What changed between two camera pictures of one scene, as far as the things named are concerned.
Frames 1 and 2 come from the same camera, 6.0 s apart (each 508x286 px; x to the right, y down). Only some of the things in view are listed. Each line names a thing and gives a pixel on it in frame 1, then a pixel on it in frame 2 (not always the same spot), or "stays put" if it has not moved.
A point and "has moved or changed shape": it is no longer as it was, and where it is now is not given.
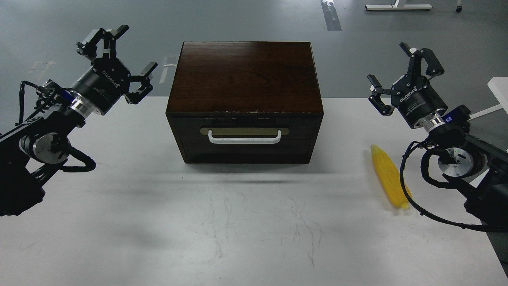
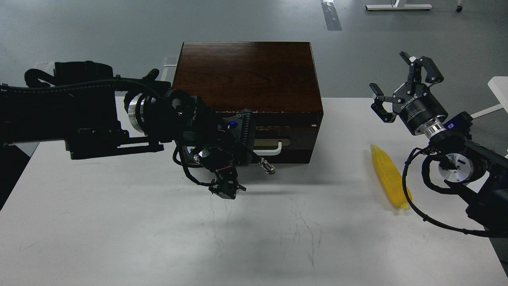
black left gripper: [108, 80] -> [227, 159]
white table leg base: [395, 6] stays put
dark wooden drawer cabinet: [246, 102] stays put
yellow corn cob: [390, 177] stays put
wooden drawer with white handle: [247, 140] has moved or changed shape
